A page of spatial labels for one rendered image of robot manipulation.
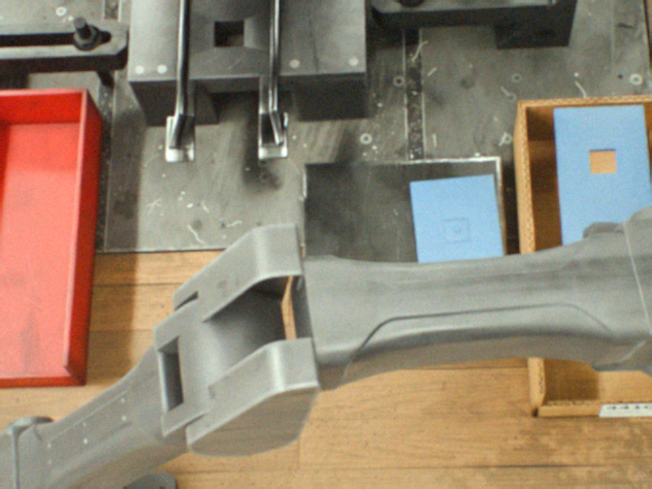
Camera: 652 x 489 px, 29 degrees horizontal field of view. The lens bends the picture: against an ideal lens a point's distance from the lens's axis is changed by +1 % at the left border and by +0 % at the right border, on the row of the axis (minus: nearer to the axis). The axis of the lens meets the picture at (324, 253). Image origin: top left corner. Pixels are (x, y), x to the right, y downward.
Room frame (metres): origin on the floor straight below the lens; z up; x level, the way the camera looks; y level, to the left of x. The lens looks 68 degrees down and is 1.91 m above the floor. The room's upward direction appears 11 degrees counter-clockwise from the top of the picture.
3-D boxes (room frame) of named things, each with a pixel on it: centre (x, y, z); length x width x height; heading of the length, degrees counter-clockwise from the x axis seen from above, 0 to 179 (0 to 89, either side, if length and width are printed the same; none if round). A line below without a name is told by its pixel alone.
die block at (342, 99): (0.60, 0.03, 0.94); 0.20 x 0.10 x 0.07; 80
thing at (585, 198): (0.38, -0.22, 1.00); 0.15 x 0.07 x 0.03; 169
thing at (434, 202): (0.38, -0.11, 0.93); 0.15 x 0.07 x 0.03; 174
